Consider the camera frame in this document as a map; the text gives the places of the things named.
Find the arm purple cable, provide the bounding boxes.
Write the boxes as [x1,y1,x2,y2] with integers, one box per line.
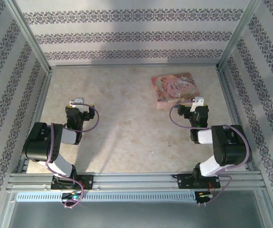
[169,100,251,206]
[45,100,100,209]

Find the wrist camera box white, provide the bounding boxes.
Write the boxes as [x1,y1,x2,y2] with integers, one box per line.
[69,96,90,112]
[189,95,205,113]

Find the aluminium frame post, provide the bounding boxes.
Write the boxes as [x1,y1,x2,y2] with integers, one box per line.
[4,0,52,73]
[217,0,263,70]

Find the grey slotted cable duct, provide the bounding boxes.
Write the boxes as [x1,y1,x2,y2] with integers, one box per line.
[16,191,197,203]

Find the long aluminium mounting rail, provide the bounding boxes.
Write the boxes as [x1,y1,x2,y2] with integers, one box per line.
[6,171,267,191]

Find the aluminium side rail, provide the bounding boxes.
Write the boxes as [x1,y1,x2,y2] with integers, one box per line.
[216,68,258,172]
[17,70,54,174]

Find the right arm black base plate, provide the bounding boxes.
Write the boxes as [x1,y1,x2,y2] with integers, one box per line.
[171,173,221,190]

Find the short aluminium table edge rail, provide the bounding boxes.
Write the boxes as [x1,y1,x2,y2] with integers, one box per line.
[47,64,220,70]

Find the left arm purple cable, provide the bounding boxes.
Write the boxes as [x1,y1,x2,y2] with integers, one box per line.
[45,100,100,209]

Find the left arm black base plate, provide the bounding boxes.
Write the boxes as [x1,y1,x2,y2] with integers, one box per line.
[50,174,94,190]

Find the pink illustrated diary box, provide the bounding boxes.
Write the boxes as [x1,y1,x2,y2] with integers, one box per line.
[151,72,200,110]

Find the grey metal sheet panel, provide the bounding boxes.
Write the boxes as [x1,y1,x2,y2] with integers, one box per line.
[7,201,269,228]

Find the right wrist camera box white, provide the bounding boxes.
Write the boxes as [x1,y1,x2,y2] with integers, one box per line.
[189,95,205,113]

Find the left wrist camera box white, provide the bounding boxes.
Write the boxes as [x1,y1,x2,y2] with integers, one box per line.
[69,96,90,112]

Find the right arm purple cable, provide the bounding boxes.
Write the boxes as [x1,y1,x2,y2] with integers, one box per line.
[169,100,251,206]

